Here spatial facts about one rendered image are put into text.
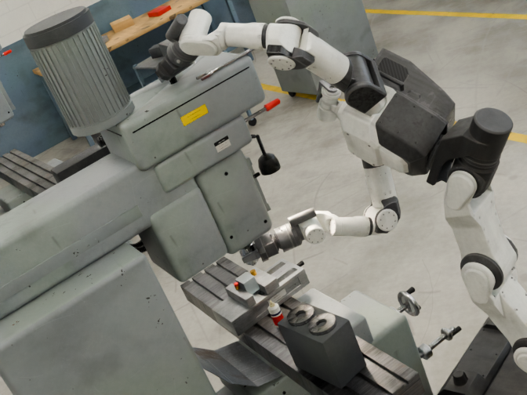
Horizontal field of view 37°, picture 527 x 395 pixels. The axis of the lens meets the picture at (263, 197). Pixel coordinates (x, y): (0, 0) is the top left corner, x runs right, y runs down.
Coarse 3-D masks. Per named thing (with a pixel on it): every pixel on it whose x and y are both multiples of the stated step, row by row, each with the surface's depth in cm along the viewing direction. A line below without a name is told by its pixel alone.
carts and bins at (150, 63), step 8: (168, 40) 703; (152, 48) 718; (160, 48) 706; (152, 56) 722; (160, 56) 719; (136, 64) 725; (144, 64) 715; (152, 64) 705; (136, 72) 723; (248, 112) 715
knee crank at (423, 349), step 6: (444, 330) 309; (450, 330) 310; (456, 330) 312; (438, 336) 309; (444, 336) 309; (450, 336) 308; (432, 342) 307; (438, 342) 308; (420, 348) 305; (426, 348) 304; (432, 348) 306; (420, 354) 304; (426, 354) 303; (432, 354) 305; (426, 360) 306
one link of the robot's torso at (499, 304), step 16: (464, 272) 253; (480, 272) 248; (512, 272) 261; (480, 288) 251; (496, 288) 256; (512, 288) 258; (480, 304) 258; (496, 304) 254; (512, 304) 256; (496, 320) 262; (512, 320) 258; (512, 336) 262
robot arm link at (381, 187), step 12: (384, 168) 271; (372, 180) 272; (384, 180) 272; (372, 192) 274; (384, 192) 272; (372, 204) 281; (384, 204) 272; (396, 204) 272; (384, 216) 271; (396, 216) 272; (384, 228) 271
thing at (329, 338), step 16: (304, 304) 254; (288, 320) 248; (304, 320) 245; (320, 320) 242; (336, 320) 241; (288, 336) 250; (304, 336) 241; (320, 336) 237; (336, 336) 237; (352, 336) 241; (304, 352) 247; (320, 352) 238; (336, 352) 238; (352, 352) 242; (304, 368) 254; (320, 368) 245; (336, 368) 239; (352, 368) 243; (336, 384) 242
